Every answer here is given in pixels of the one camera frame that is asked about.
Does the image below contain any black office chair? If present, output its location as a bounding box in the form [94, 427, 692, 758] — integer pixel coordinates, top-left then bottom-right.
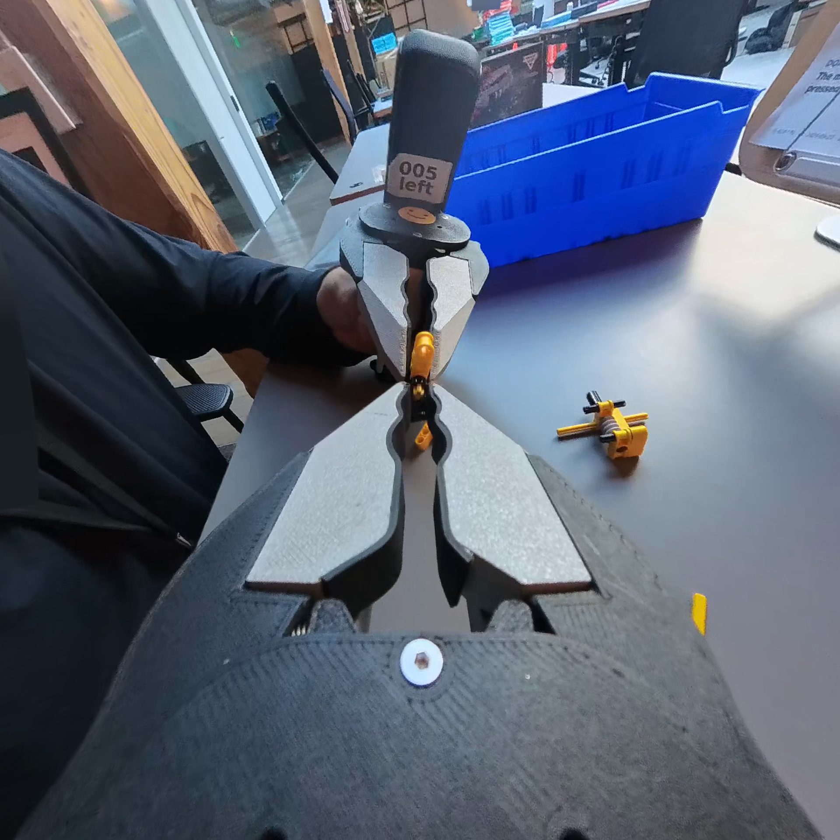
[622, 0, 750, 89]

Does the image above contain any yellow lego axle assembly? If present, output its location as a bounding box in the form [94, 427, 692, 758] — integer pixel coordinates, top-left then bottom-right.
[556, 390, 651, 460]

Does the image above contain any blue plastic bin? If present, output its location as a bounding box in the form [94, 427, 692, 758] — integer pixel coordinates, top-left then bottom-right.
[446, 72, 763, 269]

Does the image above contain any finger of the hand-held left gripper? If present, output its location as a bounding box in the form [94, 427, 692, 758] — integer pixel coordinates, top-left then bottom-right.
[357, 243, 416, 383]
[425, 258, 476, 382]

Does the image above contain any black mesh chair seat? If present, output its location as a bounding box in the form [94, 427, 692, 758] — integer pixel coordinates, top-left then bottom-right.
[172, 382, 236, 435]

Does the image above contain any person's dark clothed torso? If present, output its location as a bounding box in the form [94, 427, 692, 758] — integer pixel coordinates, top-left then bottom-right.
[0, 150, 232, 840]

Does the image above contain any wooden clipboard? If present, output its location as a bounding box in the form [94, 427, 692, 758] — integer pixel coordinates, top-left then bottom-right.
[738, 0, 840, 206]

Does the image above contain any black lego box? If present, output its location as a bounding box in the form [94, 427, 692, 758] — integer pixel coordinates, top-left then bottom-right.
[471, 41, 547, 131]

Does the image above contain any person's left forearm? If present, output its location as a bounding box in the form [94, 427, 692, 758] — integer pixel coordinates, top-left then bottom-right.
[39, 167, 371, 368]

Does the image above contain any printed instruction sheet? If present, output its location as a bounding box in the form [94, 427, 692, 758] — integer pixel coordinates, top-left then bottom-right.
[749, 39, 840, 153]

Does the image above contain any person's left hand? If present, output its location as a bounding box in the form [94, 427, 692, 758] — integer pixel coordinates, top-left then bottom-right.
[317, 266, 376, 355]

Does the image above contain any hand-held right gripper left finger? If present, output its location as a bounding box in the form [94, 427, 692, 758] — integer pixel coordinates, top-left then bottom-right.
[246, 382, 411, 618]

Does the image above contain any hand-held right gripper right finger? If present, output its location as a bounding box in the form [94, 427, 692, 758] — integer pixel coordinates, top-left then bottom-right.
[423, 382, 595, 608]

